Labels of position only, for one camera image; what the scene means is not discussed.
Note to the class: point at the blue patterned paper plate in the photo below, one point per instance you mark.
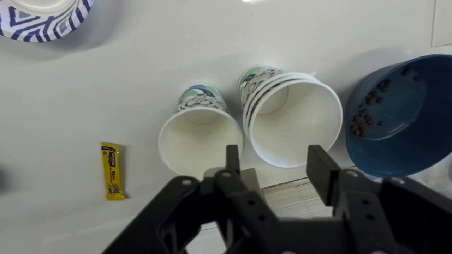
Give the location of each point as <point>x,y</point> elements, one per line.
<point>29,28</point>

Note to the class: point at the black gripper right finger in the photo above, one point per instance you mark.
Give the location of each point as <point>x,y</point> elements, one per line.
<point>401,220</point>

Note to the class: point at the yellow packet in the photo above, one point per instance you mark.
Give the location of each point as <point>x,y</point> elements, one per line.
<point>114,171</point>

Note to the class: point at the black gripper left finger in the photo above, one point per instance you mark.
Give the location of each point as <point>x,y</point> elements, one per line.
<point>189,220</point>

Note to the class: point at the blue bowl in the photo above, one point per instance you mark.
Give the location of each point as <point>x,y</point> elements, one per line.
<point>401,117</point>

